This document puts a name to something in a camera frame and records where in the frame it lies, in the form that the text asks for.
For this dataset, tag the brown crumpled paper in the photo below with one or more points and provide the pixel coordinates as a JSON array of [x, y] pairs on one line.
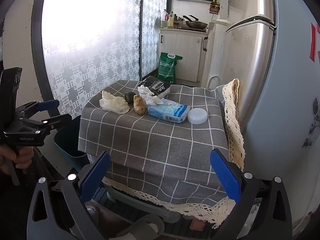
[[139, 106]]

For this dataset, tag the green rice bag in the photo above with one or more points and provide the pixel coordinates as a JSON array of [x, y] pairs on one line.
[[167, 67]]

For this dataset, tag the dark teal trash bin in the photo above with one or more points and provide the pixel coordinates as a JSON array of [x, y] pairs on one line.
[[67, 142]]

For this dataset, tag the red-capped oil bottle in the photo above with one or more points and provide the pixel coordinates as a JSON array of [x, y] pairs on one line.
[[164, 20]]

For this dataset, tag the large crumpled white tissue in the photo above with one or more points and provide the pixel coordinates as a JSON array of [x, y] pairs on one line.
[[113, 103]]

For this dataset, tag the dark green crumpled ball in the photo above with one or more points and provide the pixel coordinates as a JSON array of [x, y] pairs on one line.
[[129, 98]]

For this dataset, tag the grey slipper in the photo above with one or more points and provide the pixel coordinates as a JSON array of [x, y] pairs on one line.
[[145, 226]]

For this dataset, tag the dark fridge magnet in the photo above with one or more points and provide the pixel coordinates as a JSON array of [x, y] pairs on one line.
[[313, 125]]

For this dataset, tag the wall rack with plant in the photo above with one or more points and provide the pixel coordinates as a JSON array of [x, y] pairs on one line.
[[215, 7]]

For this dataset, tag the blue tissue pack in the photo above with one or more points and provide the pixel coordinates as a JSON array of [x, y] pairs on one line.
[[167, 111]]

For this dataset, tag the red fridge sticker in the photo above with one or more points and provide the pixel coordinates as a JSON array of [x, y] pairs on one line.
[[314, 42]]

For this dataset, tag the silver refrigerator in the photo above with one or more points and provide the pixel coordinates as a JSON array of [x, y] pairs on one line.
[[275, 80]]

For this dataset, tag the person's left hand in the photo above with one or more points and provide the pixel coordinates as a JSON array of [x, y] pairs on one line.
[[25, 156]]

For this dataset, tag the black tissue pack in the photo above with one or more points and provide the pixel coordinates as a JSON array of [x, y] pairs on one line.
[[157, 83]]

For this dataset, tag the yellow sauce bottle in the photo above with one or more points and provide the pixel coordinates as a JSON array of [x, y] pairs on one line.
[[171, 21]]

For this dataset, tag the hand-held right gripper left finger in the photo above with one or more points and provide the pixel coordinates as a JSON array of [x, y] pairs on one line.
[[95, 177]]

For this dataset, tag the white appliance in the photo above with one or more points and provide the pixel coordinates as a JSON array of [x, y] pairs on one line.
[[213, 82]]

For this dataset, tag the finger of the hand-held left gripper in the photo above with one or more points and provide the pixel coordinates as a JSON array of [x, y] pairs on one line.
[[47, 104], [60, 119]]

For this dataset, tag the white round plastic lid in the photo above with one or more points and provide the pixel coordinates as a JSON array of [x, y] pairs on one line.
[[197, 116]]

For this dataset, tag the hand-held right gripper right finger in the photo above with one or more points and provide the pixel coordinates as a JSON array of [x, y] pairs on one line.
[[225, 175]]

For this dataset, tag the patterned sliding glass door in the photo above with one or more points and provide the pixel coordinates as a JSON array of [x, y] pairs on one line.
[[87, 42]]

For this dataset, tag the small crumpled white tissue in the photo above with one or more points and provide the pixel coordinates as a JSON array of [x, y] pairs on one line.
[[147, 95]]

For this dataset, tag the black frying pan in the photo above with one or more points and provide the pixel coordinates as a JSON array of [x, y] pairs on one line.
[[196, 24]]

